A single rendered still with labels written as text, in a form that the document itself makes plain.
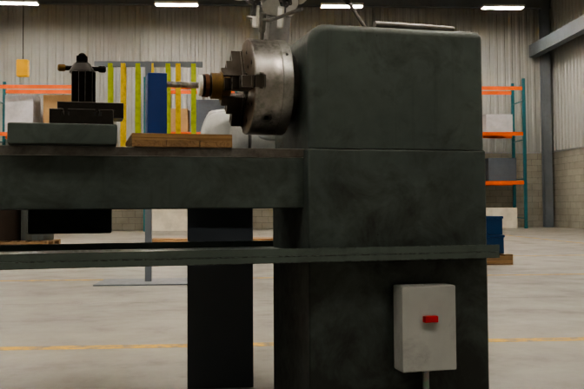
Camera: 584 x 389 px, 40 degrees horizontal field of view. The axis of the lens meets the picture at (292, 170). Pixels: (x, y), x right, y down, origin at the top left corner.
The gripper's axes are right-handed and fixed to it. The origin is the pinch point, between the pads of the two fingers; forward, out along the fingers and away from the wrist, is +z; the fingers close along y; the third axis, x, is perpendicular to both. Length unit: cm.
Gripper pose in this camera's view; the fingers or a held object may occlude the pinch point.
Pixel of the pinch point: (268, 19)
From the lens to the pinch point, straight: 261.9
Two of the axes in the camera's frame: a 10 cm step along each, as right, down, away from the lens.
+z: -0.6, 9.7, 2.3
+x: -5.2, -2.3, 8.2
